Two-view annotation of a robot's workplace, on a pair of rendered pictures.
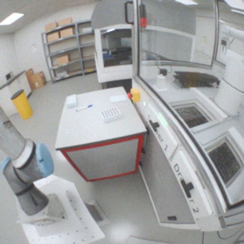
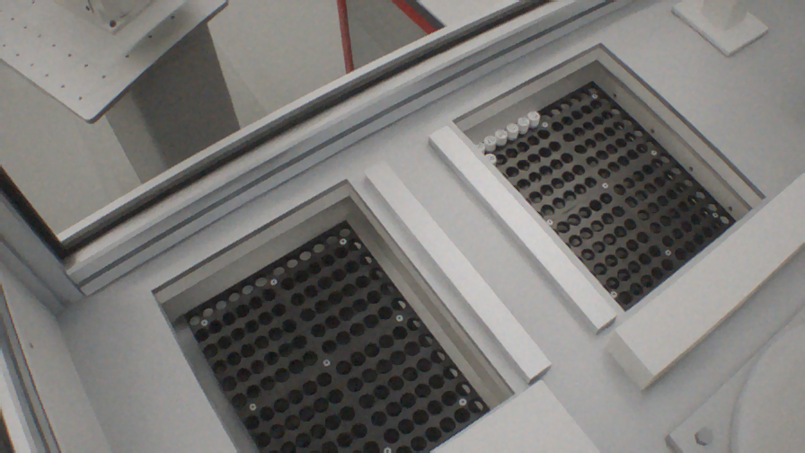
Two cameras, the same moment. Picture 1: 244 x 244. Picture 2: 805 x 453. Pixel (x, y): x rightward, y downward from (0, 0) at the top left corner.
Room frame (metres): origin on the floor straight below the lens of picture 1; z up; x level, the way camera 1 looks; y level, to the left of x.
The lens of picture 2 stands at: (0.10, -0.66, 1.45)
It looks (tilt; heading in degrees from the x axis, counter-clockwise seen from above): 58 degrees down; 70
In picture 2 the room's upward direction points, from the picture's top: 4 degrees counter-clockwise
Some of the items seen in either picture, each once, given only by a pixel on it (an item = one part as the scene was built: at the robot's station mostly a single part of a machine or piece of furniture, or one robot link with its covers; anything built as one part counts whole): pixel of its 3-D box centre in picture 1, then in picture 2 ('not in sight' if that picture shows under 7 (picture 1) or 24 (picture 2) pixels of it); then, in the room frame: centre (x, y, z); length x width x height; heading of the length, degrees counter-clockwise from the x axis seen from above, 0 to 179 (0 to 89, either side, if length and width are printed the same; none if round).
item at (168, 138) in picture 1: (159, 128); not in sight; (0.37, -0.18, 0.87); 0.29 x 0.02 x 0.11; 11
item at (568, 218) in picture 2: not in sight; (598, 203); (0.41, -0.37, 0.87); 0.22 x 0.18 x 0.06; 101
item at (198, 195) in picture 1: (190, 186); not in sight; (0.06, -0.24, 0.87); 0.29 x 0.02 x 0.11; 11
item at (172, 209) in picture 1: (194, 156); not in sight; (0.42, -0.66, 0.40); 1.03 x 0.95 x 0.80; 11
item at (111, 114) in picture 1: (110, 114); not in sight; (0.62, 0.08, 0.78); 0.12 x 0.08 x 0.04; 111
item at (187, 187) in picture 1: (188, 187); not in sight; (0.06, -0.21, 0.91); 0.07 x 0.04 x 0.01; 11
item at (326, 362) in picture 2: not in sight; (331, 375); (0.10, -0.44, 0.87); 0.22 x 0.18 x 0.06; 101
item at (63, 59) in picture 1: (63, 59); not in sight; (3.93, 1.90, 0.72); 0.41 x 0.32 x 0.28; 102
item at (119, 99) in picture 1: (118, 99); not in sight; (0.83, 0.02, 0.77); 0.13 x 0.09 x 0.02; 99
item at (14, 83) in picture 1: (13, 88); not in sight; (2.54, 3.36, 0.61); 1.15 x 0.72 x 1.22; 12
